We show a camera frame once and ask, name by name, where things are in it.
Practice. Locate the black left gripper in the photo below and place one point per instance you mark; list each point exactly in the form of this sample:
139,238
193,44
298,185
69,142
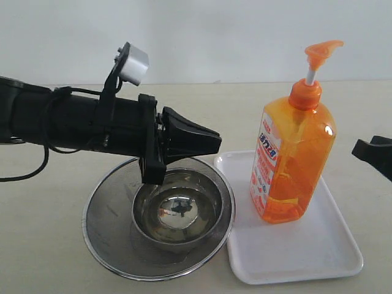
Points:
133,132

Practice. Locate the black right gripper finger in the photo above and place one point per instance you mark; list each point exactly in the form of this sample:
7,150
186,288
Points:
376,153

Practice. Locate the orange pump soap bottle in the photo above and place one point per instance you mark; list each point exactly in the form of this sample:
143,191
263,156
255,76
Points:
294,140

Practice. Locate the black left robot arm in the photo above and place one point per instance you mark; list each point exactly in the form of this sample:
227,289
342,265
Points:
66,120

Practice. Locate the small stainless steel bowl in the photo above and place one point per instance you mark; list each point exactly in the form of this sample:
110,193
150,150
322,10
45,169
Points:
179,214

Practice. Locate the white rectangular plastic tray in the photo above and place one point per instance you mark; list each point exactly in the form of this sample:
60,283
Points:
318,246

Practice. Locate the steel mesh strainer basket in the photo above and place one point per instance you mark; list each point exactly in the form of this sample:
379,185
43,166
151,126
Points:
114,241

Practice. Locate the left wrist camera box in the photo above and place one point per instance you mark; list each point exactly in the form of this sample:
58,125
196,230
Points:
131,65

